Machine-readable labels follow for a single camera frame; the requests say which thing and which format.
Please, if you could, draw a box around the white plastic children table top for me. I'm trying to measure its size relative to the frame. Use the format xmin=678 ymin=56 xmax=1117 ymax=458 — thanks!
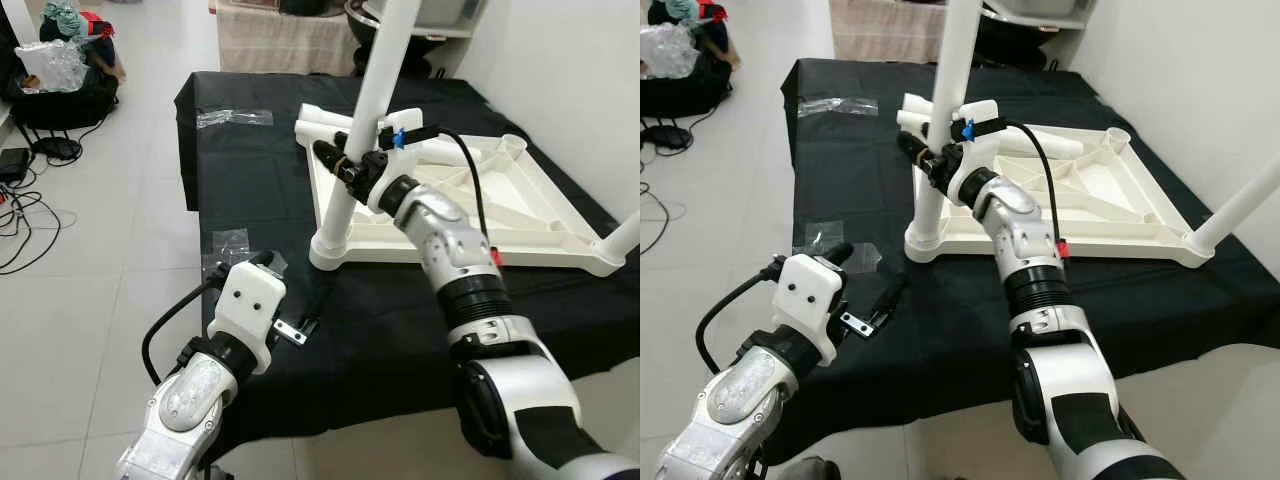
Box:
xmin=895 ymin=92 xmax=1216 ymax=269
xmin=295 ymin=103 xmax=626 ymax=278

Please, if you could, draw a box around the black tablecloth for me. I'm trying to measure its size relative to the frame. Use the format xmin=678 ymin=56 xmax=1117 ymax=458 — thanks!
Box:
xmin=780 ymin=58 xmax=1280 ymax=461
xmin=172 ymin=70 xmax=641 ymax=466

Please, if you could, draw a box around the beige cloth covered shelf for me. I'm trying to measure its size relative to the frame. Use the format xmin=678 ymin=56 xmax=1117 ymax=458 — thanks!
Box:
xmin=830 ymin=0 xmax=951 ymax=63
xmin=215 ymin=0 xmax=361 ymax=76

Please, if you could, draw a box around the large black bowl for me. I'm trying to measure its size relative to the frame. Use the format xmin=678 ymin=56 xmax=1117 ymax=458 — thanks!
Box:
xmin=345 ymin=0 xmax=453 ymax=73
xmin=975 ymin=0 xmax=1061 ymax=69

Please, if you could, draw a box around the grey robot left foot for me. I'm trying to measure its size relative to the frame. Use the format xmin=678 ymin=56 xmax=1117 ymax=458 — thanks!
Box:
xmin=785 ymin=455 xmax=841 ymax=480

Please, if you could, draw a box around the black power adapter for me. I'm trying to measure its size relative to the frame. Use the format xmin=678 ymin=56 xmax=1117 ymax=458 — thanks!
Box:
xmin=30 ymin=135 xmax=83 ymax=161
xmin=645 ymin=122 xmax=691 ymax=149

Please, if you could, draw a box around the black bag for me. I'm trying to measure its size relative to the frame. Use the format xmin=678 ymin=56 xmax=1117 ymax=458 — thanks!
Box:
xmin=640 ymin=0 xmax=741 ymax=119
xmin=0 ymin=15 xmax=126 ymax=131

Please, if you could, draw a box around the clear crumpled plastic bag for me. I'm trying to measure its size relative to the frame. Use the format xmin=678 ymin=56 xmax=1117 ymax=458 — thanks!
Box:
xmin=15 ymin=38 xmax=91 ymax=93
xmin=640 ymin=22 xmax=701 ymax=81

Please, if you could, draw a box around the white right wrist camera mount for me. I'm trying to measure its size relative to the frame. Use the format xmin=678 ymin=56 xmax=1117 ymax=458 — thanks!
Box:
xmin=365 ymin=115 xmax=416 ymax=216
xmin=945 ymin=100 xmax=999 ymax=206

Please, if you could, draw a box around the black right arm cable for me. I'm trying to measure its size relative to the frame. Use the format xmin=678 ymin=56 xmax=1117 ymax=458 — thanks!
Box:
xmin=392 ymin=125 xmax=501 ymax=266
xmin=965 ymin=118 xmax=1071 ymax=259

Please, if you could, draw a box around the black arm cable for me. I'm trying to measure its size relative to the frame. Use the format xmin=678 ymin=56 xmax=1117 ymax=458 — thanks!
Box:
xmin=140 ymin=278 xmax=226 ymax=386
xmin=695 ymin=258 xmax=786 ymax=376
xmin=392 ymin=125 xmax=501 ymax=266
xmin=965 ymin=118 xmax=1071 ymax=259

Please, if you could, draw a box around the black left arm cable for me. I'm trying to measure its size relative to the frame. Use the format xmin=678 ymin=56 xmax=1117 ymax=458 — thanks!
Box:
xmin=140 ymin=278 xmax=226 ymax=386
xmin=695 ymin=258 xmax=786 ymax=376

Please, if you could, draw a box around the black floor cable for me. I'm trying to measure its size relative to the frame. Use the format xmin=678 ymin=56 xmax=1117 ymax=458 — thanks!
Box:
xmin=0 ymin=180 xmax=76 ymax=276
xmin=640 ymin=180 xmax=671 ymax=256

